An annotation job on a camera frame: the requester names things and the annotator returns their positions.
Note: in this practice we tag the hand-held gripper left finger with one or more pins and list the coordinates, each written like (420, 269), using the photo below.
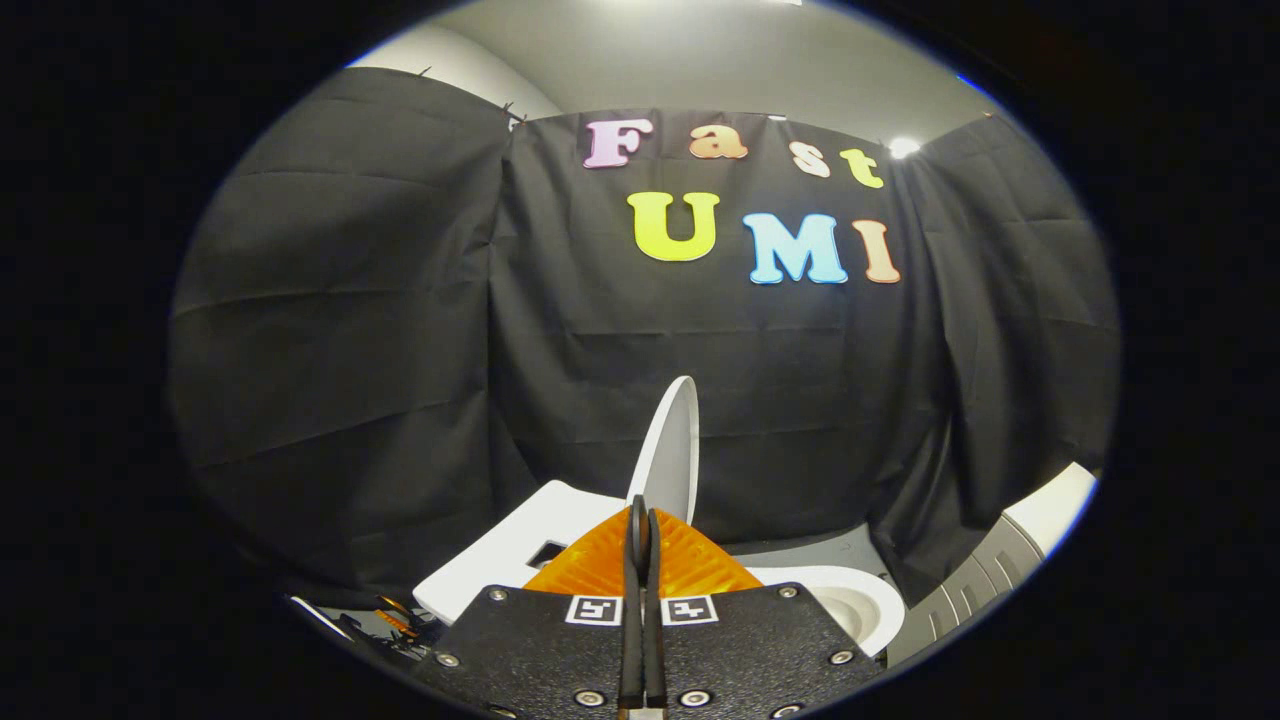
(530, 650)

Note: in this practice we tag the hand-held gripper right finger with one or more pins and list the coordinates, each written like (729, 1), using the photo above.
(760, 650)

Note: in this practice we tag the orange and black object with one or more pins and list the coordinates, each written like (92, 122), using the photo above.
(395, 618)

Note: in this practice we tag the grey panelled door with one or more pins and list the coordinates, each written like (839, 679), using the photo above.
(965, 590)

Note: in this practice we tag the black backdrop cloth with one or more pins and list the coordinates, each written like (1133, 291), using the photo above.
(400, 350)

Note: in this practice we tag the white panel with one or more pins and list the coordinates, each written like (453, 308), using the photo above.
(1060, 505)

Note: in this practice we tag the small ceiling light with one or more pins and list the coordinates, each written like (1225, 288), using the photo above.
(903, 147)

